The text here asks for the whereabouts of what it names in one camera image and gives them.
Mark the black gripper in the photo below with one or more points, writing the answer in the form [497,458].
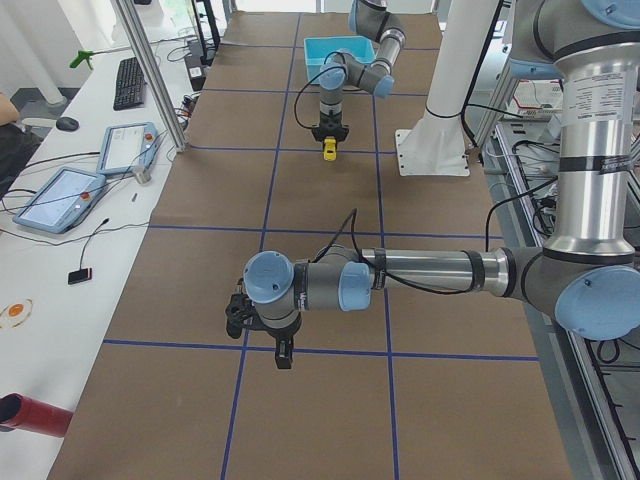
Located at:
[329,121]
[281,331]

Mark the yellow beetle toy car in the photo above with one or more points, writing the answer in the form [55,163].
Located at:
[329,145]

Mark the person forearm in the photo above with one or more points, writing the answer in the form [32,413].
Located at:
[8,111]

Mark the upper teach pendant tablet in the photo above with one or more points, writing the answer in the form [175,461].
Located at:
[126,146]

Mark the teach pendant tablet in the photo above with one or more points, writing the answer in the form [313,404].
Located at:
[126,146]
[62,202]

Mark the black keyboard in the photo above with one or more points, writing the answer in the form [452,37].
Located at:
[129,85]

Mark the black computer mouse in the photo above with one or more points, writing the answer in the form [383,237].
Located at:
[67,124]

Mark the lower teach pendant tablet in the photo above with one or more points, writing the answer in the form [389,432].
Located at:
[62,202]

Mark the red water bottle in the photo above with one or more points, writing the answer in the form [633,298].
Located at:
[19,412]

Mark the white pedestal column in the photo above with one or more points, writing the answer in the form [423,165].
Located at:
[435,146]

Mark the aluminium frame post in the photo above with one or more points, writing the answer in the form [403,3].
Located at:
[140,45]

